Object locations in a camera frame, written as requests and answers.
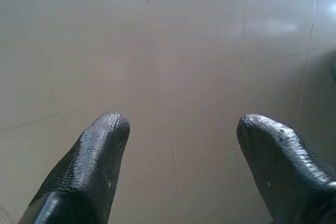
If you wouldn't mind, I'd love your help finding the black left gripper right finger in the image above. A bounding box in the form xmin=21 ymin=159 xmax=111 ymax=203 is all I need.
xmin=237 ymin=113 xmax=336 ymax=224

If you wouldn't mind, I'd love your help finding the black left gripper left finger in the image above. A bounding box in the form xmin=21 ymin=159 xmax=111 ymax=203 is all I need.
xmin=19 ymin=111 xmax=131 ymax=224

